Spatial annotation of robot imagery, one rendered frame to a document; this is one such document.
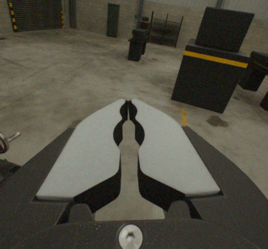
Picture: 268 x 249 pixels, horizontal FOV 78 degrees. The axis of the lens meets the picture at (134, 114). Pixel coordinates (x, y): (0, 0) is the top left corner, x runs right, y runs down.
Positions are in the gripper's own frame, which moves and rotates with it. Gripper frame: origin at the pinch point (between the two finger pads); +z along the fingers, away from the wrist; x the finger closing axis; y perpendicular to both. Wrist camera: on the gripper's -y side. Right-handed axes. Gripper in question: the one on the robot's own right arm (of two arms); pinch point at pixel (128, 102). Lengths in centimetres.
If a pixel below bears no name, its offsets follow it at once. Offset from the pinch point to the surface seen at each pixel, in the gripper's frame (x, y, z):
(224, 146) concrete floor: 156, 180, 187
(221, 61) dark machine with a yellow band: 184, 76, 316
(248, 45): 815, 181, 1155
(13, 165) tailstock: -55, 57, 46
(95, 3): -219, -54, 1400
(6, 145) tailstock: -52, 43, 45
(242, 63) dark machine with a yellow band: 219, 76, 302
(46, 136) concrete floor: -114, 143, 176
